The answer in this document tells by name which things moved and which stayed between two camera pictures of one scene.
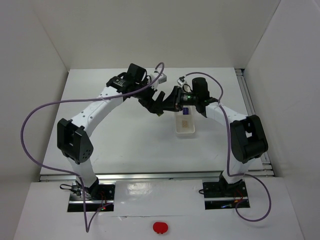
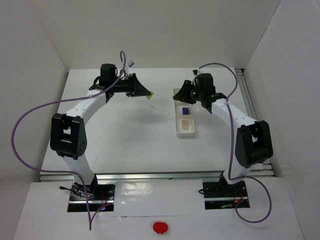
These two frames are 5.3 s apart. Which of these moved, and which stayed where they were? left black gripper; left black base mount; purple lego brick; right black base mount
Moved: left black gripper
Stayed: left black base mount; purple lego brick; right black base mount
